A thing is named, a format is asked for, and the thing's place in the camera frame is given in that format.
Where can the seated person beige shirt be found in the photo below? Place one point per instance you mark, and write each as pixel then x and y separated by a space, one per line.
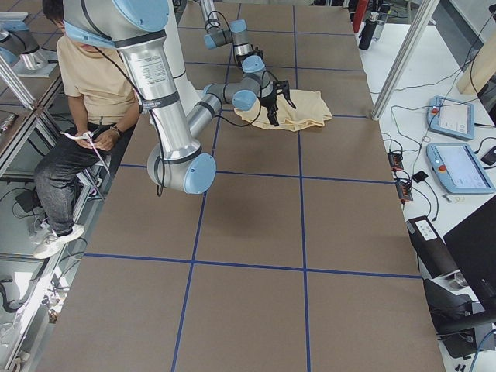
pixel 104 109

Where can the far blue teach pendant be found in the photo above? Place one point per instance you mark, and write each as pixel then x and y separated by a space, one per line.
pixel 451 117

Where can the red bottle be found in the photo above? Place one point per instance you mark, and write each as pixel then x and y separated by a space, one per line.
pixel 360 10

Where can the blue teach pendant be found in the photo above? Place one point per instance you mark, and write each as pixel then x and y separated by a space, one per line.
pixel 451 117
pixel 458 169

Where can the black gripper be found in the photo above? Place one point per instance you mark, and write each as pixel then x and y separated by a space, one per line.
pixel 240 59
pixel 268 103

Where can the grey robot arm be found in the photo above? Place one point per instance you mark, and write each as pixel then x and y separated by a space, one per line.
pixel 145 35
pixel 219 32

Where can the near blue teach pendant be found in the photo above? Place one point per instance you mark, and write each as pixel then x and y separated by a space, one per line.
pixel 458 169

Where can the black monitor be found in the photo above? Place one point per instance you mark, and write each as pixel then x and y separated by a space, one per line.
pixel 471 244

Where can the cream long-sleeve graphic shirt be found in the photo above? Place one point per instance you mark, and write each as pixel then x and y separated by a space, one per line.
pixel 311 110

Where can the aluminium camera post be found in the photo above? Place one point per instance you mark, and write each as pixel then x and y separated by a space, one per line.
pixel 411 40

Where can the black steel-capped bottle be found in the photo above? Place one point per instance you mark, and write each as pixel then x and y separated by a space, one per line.
pixel 368 31

